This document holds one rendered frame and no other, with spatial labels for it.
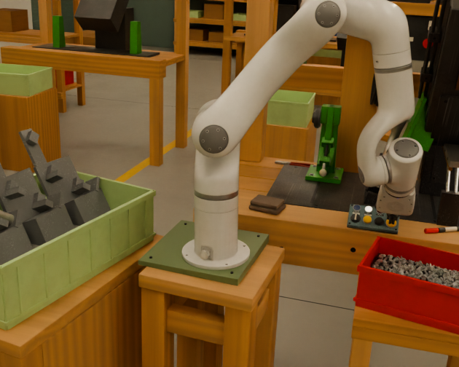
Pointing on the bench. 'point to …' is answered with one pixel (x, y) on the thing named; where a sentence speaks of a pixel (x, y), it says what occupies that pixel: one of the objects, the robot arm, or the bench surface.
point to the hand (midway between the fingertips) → (392, 216)
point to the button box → (371, 221)
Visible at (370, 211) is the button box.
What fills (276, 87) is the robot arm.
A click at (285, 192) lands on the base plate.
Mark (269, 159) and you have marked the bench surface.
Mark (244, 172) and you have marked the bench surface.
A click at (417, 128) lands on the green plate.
